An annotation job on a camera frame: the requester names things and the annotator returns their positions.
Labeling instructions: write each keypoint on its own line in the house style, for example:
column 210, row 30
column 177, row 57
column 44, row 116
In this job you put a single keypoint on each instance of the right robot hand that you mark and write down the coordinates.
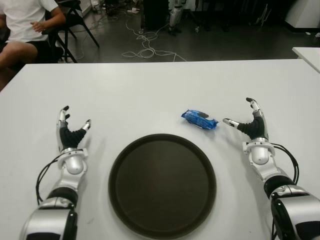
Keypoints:
column 256, row 128

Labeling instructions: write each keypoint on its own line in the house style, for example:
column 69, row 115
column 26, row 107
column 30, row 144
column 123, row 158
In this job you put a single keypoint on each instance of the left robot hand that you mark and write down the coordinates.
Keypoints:
column 67, row 140

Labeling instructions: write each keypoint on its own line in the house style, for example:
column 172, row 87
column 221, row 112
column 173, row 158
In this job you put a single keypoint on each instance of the blue Oreo packet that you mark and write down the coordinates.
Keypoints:
column 197, row 118

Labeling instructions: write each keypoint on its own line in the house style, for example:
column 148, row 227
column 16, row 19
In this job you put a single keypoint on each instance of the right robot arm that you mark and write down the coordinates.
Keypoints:
column 258, row 155

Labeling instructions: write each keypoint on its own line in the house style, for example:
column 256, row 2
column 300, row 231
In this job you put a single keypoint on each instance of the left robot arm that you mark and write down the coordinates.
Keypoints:
column 73, row 163

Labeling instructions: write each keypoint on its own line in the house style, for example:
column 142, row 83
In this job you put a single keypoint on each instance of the white side table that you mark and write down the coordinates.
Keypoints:
column 308, row 53

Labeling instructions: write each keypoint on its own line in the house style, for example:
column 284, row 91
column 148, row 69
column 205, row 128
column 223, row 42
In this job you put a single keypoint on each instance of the round dark brown tray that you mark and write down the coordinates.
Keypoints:
column 162, row 187

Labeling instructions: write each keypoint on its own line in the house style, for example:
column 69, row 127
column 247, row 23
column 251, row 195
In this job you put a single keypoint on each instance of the folded metal stand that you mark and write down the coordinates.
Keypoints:
column 262, row 17

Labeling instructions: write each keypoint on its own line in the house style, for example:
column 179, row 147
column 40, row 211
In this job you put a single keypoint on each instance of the small white power adapter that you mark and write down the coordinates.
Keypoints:
column 197, row 29

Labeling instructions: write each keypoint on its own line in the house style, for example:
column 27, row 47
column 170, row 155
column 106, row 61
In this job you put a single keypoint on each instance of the black folding chair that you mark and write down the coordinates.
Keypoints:
column 75, row 20

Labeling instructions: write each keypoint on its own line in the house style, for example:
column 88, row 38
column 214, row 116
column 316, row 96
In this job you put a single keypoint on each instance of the white cabinet with black base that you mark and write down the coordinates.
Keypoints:
column 305, row 12

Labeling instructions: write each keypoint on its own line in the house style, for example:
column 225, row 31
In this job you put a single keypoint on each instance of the seated person in white shirt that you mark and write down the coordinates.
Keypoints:
column 22, row 20

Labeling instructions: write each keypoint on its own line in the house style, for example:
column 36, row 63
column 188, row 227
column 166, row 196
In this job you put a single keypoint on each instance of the white low shelf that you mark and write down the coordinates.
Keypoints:
column 86, row 6

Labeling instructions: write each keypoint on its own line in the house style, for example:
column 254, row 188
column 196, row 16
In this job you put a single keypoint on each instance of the silver humanoid robot legs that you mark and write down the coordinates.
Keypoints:
column 175, row 17

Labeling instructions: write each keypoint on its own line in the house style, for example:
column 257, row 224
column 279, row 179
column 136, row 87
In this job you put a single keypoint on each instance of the white power strip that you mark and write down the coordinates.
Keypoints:
column 133, row 10

